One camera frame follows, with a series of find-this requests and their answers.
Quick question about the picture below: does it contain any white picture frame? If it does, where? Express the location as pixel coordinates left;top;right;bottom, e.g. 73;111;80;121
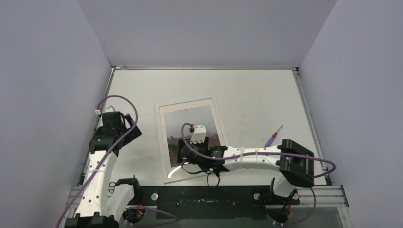
155;96;230;184

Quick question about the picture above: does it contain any blue red screwdriver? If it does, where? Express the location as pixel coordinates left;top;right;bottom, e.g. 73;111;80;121
264;125;283;147

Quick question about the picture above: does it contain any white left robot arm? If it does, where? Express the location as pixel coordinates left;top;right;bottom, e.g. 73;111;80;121
64;111;142;228

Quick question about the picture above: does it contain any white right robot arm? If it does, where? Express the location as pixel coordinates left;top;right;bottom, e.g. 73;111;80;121
178;139;315;204

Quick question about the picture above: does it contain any autumn forest photo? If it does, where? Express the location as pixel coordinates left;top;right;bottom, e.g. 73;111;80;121
159;104;225;168

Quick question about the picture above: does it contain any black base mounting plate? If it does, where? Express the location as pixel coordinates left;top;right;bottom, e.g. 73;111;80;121
129;185;300;220

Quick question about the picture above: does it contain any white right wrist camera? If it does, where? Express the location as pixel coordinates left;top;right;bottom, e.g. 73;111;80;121
190;125;207;144

